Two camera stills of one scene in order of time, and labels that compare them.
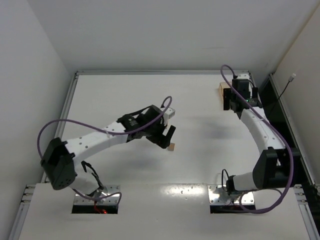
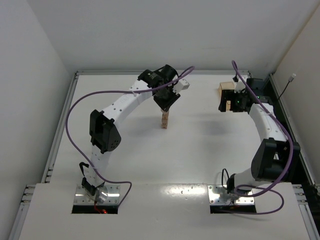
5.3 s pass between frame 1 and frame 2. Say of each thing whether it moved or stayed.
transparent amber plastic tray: stayed
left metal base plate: stayed
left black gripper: moved
